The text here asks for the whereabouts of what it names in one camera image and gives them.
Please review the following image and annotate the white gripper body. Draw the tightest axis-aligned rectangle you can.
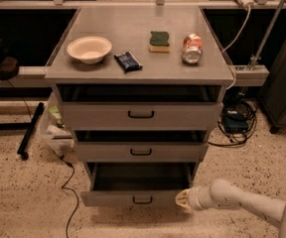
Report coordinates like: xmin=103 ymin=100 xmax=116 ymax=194
xmin=187 ymin=186 xmax=215 ymax=211

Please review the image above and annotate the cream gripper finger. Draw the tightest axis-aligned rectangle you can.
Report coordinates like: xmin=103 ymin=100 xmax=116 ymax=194
xmin=176 ymin=188 xmax=190 ymax=200
xmin=176 ymin=200 xmax=193 ymax=213

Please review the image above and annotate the grey bottom drawer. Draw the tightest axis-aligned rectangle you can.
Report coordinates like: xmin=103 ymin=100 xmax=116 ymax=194
xmin=80 ymin=162 xmax=199 ymax=206

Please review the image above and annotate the grey drawer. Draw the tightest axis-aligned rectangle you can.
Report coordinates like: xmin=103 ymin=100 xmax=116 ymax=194
xmin=74 ymin=130 xmax=209 ymax=162
xmin=56 ymin=83 xmax=224 ymax=131
xmin=80 ymin=162 xmax=199 ymax=206

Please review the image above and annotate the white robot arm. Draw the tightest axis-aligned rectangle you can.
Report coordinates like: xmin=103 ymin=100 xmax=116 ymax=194
xmin=175 ymin=178 xmax=286 ymax=238

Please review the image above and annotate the grey middle drawer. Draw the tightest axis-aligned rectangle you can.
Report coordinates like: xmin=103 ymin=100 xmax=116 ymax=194
xmin=74 ymin=130 xmax=209 ymax=162

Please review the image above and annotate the grey drawer cabinet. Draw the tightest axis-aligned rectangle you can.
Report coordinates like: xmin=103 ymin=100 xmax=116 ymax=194
xmin=44 ymin=5 xmax=234 ymax=187

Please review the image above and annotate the grey top drawer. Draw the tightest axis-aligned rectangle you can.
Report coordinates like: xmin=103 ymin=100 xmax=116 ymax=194
xmin=56 ymin=83 xmax=224 ymax=131

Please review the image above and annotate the clear plastic bag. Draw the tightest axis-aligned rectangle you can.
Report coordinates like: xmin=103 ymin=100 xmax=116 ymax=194
xmin=37 ymin=93 xmax=73 ymax=154

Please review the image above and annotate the crushed orange soda can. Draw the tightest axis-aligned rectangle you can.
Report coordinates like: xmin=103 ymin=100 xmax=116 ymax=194
xmin=182 ymin=33 xmax=203 ymax=64

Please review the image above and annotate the metal pole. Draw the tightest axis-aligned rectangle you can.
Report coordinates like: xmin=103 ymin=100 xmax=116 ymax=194
xmin=246 ymin=0 xmax=286 ymax=70

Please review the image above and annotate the dark blue snack packet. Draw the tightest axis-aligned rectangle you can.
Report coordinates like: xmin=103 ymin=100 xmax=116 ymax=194
xmin=114 ymin=52 xmax=143 ymax=72

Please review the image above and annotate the green yellow sponge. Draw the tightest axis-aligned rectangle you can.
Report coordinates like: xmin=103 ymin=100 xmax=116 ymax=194
xmin=149 ymin=31 xmax=170 ymax=53

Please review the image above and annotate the black chair leg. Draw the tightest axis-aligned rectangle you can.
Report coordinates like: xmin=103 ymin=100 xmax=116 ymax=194
xmin=17 ymin=102 xmax=44 ymax=161

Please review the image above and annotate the white bowl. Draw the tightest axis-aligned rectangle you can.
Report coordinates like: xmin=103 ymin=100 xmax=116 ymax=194
xmin=67 ymin=37 xmax=112 ymax=64

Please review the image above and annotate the black cable bundle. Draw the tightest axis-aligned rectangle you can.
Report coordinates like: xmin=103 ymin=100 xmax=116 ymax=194
xmin=208 ymin=95 xmax=259 ymax=148

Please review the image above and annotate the black floor cable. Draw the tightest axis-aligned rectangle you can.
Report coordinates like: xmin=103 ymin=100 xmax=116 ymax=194
xmin=59 ymin=156 xmax=80 ymax=238

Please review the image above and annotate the white cable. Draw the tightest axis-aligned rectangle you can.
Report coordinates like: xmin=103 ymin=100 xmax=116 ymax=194
xmin=220 ymin=4 xmax=252 ymax=90

